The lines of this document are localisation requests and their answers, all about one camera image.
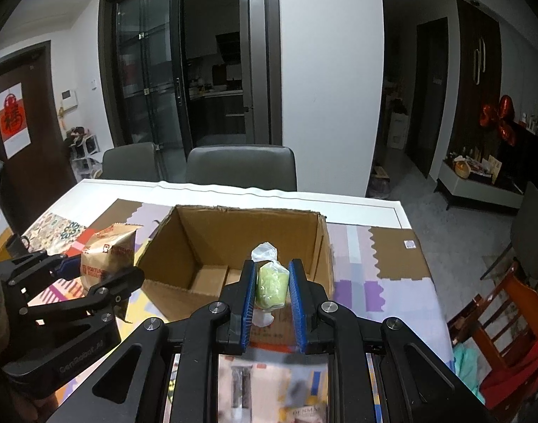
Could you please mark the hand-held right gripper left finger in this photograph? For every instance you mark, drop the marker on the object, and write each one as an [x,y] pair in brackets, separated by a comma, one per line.
[249,304]

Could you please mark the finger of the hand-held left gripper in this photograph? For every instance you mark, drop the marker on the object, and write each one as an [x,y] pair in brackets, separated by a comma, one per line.
[114,286]
[68,266]

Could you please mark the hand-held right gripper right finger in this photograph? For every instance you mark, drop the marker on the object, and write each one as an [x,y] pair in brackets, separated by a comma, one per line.
[297,308]

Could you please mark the light green snack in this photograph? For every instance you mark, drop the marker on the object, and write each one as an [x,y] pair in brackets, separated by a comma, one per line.
[271,287]

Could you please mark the brown paper snack bag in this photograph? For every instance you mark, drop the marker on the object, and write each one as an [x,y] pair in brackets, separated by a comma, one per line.
[114,246]

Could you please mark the brown cardboard box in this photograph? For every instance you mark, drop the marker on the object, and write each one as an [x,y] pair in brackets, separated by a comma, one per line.
[176,246]

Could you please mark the black mug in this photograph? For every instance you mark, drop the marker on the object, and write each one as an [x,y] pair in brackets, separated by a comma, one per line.
[14,245]

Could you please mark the colourful patterned table mat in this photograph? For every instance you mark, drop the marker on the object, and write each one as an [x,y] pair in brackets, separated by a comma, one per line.
[383,291]

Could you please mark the white shoe rack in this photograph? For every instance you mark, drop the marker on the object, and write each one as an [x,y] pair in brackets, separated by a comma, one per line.
[86,158]

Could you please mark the grey upholstered dining chair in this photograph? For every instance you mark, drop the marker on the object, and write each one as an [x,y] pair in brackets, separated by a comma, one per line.
[128,163]
[238,167]

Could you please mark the dark brown wooden door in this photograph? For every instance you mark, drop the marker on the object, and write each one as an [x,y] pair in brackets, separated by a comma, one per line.
[42,150]

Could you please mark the red and white door poster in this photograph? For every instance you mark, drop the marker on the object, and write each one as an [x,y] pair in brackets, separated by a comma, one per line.
[13,119]

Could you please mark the teal cloth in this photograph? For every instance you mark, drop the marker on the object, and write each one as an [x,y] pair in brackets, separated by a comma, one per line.
[467,370]

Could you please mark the white carton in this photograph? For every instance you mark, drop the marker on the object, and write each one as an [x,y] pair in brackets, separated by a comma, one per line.
[397,132]

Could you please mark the white low cabinet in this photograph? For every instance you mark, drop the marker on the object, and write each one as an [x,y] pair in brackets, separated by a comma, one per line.
[476,191]

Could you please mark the red wooden chair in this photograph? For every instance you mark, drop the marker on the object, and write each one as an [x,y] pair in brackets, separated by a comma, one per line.
[511,291]

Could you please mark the woven basket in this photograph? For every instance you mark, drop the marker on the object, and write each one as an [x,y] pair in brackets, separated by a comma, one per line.
[463,168]

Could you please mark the black framed glass sliding door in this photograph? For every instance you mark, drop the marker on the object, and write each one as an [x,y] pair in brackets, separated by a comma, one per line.
[145,53]

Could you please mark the dark grey side chair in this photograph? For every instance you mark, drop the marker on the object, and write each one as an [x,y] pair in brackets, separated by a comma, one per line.
[533,238]

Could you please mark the dark interior door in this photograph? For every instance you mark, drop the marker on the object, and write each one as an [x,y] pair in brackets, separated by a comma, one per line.
[432,97]

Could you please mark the silver refrigerator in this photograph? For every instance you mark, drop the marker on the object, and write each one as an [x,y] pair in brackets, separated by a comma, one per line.
[251,53]

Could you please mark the black range hood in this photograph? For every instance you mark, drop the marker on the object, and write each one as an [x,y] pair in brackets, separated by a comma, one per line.
[228,48]

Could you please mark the dark wooden wardrobe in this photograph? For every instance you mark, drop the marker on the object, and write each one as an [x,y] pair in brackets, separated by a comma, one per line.
[471,97]

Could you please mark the black sideboard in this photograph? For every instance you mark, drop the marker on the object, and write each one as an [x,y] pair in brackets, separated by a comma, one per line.
[529,154]

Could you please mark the red heart balloons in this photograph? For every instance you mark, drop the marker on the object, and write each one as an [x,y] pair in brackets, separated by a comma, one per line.
[505,110]

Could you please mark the white wall intercom panel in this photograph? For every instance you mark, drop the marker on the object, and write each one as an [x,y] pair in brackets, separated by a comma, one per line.
[69,100]

